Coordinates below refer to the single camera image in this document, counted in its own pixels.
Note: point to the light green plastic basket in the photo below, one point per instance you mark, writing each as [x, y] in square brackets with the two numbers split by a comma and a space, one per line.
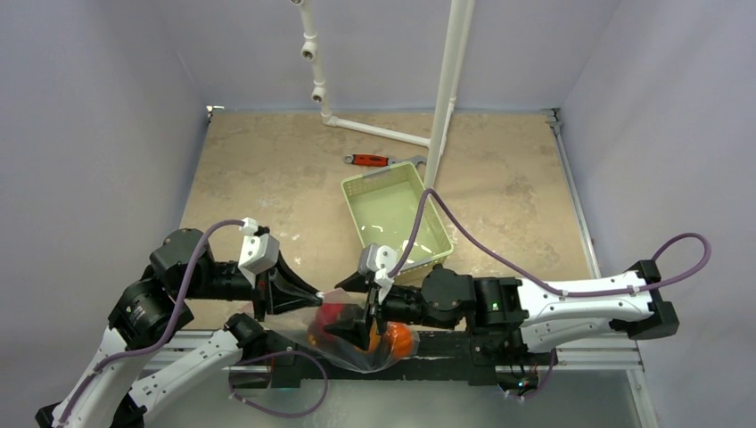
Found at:
[383, 204]

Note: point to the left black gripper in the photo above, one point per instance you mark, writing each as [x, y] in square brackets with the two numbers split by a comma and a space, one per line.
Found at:
[278, 290]

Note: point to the clear zip top bag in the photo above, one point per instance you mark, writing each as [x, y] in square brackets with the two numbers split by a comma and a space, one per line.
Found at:
[294, 327]

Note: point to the orange toy pumpkin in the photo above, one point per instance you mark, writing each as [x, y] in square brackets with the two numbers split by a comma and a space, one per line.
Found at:
[396, 342]

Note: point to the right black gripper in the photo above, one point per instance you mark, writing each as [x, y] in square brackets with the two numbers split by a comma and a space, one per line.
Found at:
[373, 304]

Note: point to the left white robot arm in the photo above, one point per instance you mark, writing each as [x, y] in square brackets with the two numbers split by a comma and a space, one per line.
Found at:
[114, 392]

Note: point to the red handled adjustable wrench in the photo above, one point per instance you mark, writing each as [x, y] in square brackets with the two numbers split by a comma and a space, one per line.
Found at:
[372, 160]

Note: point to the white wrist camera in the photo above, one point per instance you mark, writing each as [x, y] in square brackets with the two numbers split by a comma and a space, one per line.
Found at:
[259, 251]
[379, 260]

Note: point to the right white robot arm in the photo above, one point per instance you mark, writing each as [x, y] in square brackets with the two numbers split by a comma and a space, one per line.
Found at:
[515, 314]

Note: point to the aluminium rail frame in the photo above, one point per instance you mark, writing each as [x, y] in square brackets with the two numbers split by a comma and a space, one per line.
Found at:
[635, 374]

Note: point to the dark red toy apple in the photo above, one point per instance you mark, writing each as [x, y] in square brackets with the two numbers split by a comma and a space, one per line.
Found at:
[314, 339]

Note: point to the white pvc pipe frame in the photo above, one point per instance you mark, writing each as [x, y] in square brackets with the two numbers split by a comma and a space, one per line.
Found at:
[459, 23]

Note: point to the red toy tomato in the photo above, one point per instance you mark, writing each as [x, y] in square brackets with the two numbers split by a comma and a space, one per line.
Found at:
[331, 313]

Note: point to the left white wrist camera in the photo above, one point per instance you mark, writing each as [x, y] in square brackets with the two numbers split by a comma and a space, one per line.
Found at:
[259, 251]

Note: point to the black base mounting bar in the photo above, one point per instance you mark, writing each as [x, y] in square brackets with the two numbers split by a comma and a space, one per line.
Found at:
[449, 356]

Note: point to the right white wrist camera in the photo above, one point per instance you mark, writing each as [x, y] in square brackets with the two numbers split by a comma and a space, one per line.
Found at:
[379, 260]

